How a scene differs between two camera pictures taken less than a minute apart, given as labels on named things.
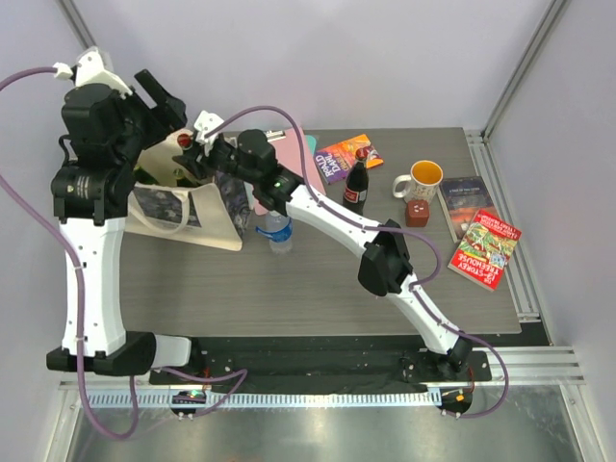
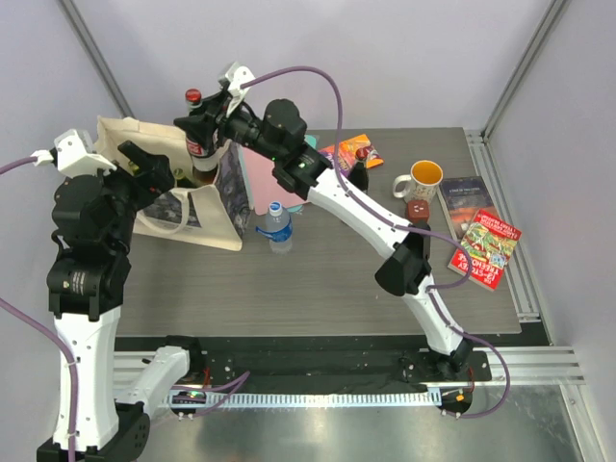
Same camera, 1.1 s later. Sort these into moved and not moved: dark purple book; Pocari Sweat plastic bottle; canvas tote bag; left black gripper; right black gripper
Moved: left black gripper; right black gripper
Not moved: canvas tote bag; Pocari Sweat plastic bottle; dark purple book
